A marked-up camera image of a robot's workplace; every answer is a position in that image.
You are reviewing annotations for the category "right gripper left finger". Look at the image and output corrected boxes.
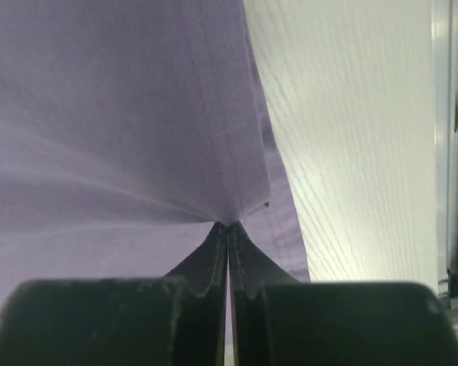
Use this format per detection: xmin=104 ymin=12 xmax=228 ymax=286
xmin=0 ymin=223 xmax=227 ymax=365

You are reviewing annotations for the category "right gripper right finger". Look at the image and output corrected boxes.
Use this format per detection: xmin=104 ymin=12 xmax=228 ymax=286
xmin=227 ymin=224 xmax=458 ymax=365

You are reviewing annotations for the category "purple t shirt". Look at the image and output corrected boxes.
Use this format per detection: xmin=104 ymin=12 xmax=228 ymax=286
xmin=0 ymin=1 xmax=309 ymax=309

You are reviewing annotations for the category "right aluminium frame post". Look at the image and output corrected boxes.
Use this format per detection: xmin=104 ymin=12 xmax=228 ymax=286
xmin=431 ymin=1 xmax=458 ymax=307

